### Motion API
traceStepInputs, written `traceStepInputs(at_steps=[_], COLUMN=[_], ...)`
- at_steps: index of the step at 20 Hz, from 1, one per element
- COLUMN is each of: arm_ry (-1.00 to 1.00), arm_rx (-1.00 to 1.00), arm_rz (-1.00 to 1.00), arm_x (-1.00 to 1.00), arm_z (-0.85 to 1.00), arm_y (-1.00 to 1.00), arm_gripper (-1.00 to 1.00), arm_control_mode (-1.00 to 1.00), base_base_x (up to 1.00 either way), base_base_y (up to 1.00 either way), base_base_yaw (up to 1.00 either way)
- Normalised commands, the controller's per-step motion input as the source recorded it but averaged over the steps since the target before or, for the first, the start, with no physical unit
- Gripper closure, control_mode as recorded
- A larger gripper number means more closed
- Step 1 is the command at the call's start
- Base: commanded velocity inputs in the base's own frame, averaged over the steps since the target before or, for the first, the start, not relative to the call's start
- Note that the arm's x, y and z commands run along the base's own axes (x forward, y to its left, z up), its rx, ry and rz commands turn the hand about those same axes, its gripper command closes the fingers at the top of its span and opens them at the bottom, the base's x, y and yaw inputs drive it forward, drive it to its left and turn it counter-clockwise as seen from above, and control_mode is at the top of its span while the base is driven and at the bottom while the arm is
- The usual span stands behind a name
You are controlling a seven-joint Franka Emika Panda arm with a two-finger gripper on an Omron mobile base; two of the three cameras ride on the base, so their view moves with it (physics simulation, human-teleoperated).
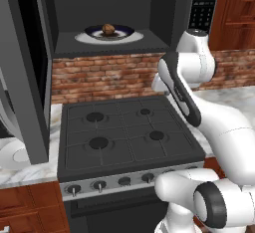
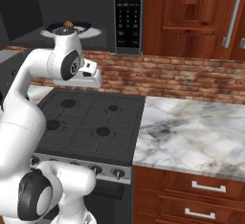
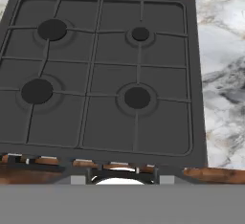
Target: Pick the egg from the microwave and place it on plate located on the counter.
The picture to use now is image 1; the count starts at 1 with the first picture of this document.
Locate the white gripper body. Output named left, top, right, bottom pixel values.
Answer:
left=150, top=73, right=174, bottom=96

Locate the white microwave turntable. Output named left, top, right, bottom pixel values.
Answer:
left=74, top=28, right=145, bottom=46

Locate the brown egg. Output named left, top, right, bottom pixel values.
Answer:
left=102, top=23, right=117, bottom=36

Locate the black microwave oven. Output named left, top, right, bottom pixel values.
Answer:
left=33, top=0, right=222, bottom=60

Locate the black microwave door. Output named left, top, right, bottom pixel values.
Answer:
left=0, top=0, right=53, bottom=165

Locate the white plate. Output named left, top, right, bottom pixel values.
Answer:
left=0, top=136, right=33, bottom=170

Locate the dark blue bowl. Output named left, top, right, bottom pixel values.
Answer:
left=84, top=24, right=136, bottom=41

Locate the black gas hob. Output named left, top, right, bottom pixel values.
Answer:
left=56, top=95, right=207, bottom=183

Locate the black stove knob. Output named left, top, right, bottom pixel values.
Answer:
left=66, top=183, right=83, bottom=198
left=118, top=176, right=132, bottom=187
left=92, top=180, right=108, bottom=194
left=140, top=172, right=155, bottom=184

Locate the brown wooden base cupboard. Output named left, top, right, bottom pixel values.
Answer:
left=202, top=156, right=226, bottom=179

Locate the black oven door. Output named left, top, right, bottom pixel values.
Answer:
left=63, top=187, right=171, bottom=233

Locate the brown wooden drawer front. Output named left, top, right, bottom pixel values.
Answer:
left=0, top=205, right=71, bottom=233
left=0, top=180, right=64, bottom=215

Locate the brown wooden wall cupboard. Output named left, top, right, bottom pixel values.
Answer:
left=208, top=0, right=255, bottom=53

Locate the black oven door handle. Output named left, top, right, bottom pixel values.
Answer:
left=70, top=193, right=162, bottom=217

